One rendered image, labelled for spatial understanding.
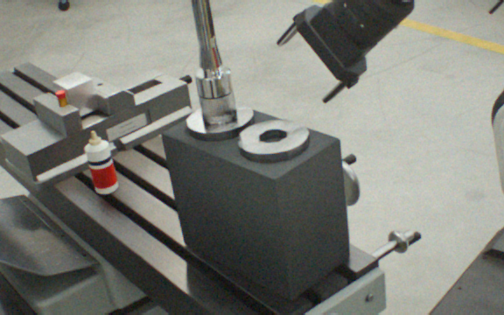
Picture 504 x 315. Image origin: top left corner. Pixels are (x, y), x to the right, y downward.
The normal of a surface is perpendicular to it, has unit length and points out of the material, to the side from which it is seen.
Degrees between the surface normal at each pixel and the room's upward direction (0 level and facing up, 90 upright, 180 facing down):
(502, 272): 0
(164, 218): 0
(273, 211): 90
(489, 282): 0
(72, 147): 90
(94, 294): 90
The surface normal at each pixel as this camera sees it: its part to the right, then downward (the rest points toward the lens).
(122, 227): -0.13, -0.87
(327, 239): 0.69, 0.27
